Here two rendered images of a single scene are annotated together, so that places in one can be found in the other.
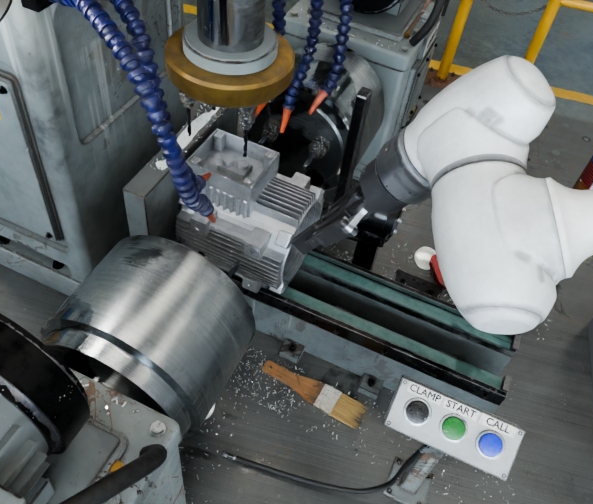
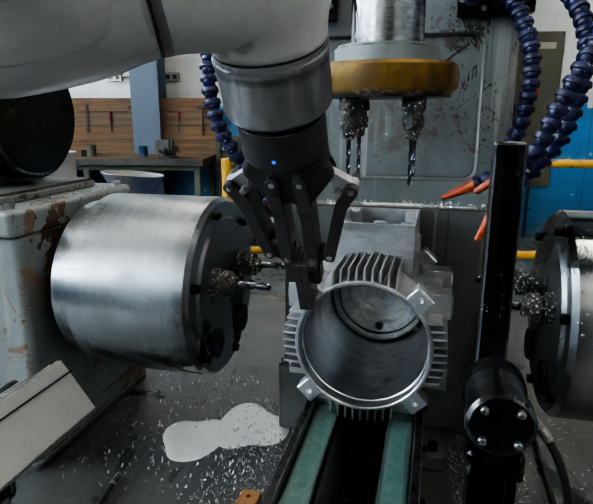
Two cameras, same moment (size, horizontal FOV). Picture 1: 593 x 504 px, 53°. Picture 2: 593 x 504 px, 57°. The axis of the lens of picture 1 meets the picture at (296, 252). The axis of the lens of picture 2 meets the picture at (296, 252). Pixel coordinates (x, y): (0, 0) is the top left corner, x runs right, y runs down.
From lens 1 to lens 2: 0.97 m
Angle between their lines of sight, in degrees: 77
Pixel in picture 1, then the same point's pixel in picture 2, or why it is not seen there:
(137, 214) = not seen: hidden behind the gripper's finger
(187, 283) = (171, 206)
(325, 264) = (403, 447)
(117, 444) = not seen: outside the picture
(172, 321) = (128, 210)
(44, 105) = not seen: hidden behind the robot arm
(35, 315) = (270, 349)
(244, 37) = (361, 25)
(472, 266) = not seen: outside the picture
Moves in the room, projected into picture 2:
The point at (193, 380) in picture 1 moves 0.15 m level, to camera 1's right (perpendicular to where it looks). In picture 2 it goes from (82, 252) to (35, 288)
